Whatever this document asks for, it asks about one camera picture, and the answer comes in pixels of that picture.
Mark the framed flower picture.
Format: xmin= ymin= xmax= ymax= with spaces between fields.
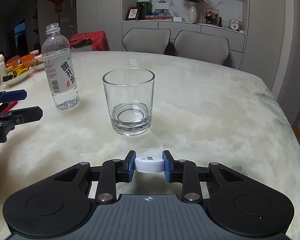
xmin=126 ymin=7 xmax=141 ymax=21

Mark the white snack plate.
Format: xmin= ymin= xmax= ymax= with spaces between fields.
xmin=30 ymin=54 xmax=44 ymax=70
xmin=2 ymin=63 xmax=31 ymax=86

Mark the orange box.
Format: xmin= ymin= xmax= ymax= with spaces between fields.
xmin=5 ymin=53 xmax=40 ymax=68

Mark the white ceramic vase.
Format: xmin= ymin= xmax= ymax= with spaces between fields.
xmin=188 ymin=2 xmax=198 ymax=23

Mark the left beige dining chair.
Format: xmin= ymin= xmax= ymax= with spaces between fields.
xmin=122 ymin=28 xmax=171 ymax=55

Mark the white bottle cap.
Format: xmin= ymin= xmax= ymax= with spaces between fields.
xmin=134 ymin=156 xmax=164 ymax=173

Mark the clear plastic water bottle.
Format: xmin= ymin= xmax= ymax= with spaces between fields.
xmin=42 ymin=23 xmax=79 ymax=110

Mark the red cloth covered chair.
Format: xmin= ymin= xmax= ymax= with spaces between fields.
xmin=69 ymin=30 xmax=110 ymax=51

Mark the glass flower display case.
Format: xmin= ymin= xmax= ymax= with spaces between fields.
xmin=203 ymin=8 xmax=219 ymax=25

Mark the clear drinking glass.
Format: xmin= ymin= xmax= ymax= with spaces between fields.
xmin=102 ymin=67 xmax=155 ymax=136

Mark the white snack plate far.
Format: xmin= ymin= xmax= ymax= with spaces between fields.
xmin=30 ymin=54 xmax=44 ymax=70

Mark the beige dining chair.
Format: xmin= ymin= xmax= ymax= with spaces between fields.
xmin=174 ymin=30 xmax=230 ymax=65
xmin=122 ymin=28 xmax=171 ymax=55

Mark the stack of books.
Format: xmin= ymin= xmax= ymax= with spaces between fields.
xmin=145 ymin=15 xmax=173 ymax=21

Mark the right beige dining chair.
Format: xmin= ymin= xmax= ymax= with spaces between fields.
xmin=174 ymin=30 xmax=230 ymax=65

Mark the small alarm clock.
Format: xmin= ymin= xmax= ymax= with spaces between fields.
xmin=229 ymin=19 xmax=241 ymax=31

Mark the white snack plate near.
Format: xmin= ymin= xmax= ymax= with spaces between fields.
xmin=2 ymin=63 xmax=31 ymax=86

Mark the dark green speaker box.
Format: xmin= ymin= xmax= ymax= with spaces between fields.
xmin=137 ymin=1 xmax=152 ymax=20

